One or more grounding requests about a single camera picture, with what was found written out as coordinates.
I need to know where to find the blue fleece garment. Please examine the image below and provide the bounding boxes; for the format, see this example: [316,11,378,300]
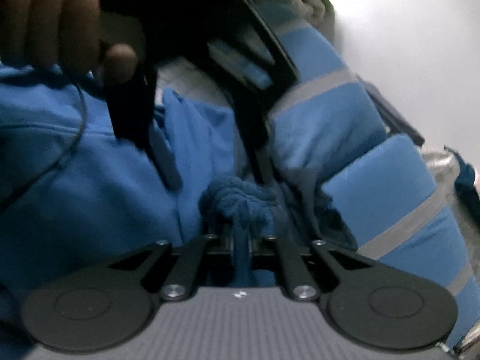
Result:
[0,63,357,360]

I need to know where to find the person's left hand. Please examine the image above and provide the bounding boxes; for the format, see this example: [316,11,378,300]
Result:
[1,0,137,80]

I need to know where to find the large blue striped pillow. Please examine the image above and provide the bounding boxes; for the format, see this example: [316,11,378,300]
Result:
[324,135,479,347]

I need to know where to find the small blue striped pillow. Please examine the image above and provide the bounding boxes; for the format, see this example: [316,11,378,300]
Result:
[258,2,386,180]

